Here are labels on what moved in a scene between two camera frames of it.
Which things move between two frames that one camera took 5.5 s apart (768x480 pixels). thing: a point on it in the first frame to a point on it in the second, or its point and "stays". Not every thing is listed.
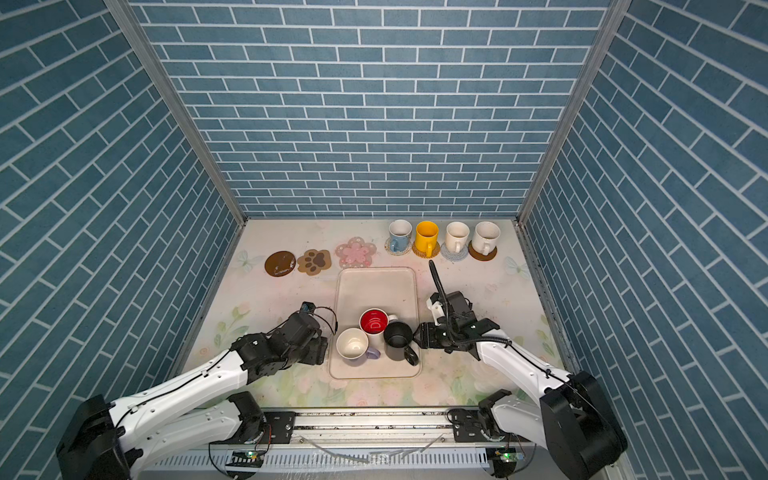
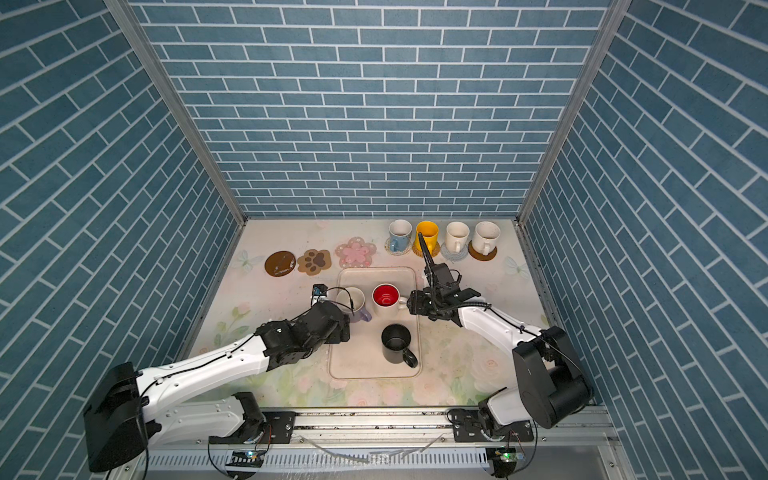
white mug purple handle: (353, 344) to (352, 299)
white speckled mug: (485, 238) stays
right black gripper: (426, 335) to (416, 303)
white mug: (456, 236) stays
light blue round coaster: (454, 256) stays
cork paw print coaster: (313, 261) stays
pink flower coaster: (356, 253) stays
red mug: (374, 321) to (386, 300)
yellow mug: (426, 233) stays
